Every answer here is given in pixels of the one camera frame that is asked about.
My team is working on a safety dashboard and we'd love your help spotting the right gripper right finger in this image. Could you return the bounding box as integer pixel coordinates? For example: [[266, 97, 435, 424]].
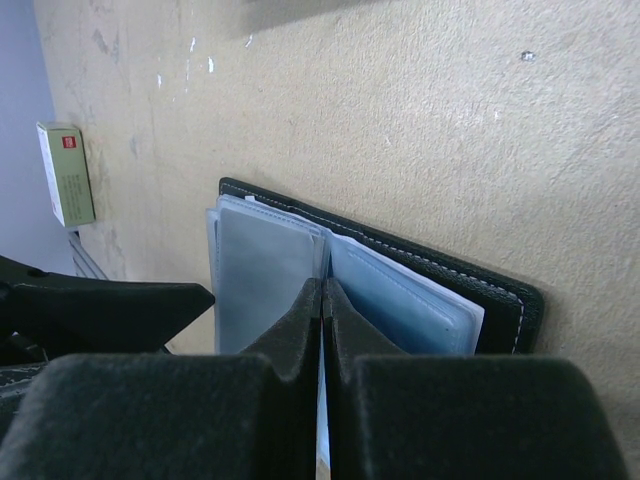
[[322, 280, 628, 479]]

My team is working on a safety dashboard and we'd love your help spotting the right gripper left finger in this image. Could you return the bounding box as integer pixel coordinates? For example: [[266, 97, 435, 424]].
[[1, 279, 321, 479]]

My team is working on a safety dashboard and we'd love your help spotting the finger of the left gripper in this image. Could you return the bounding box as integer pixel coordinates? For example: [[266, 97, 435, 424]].
[[1, 257, 215, 367]]

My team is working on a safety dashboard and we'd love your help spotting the black leather card holder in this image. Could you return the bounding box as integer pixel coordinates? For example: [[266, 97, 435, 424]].
[[207, 178, 544, 460]]

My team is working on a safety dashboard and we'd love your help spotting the small white green box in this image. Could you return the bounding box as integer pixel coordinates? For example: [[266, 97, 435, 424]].
[[36, 122, 96, 228]]

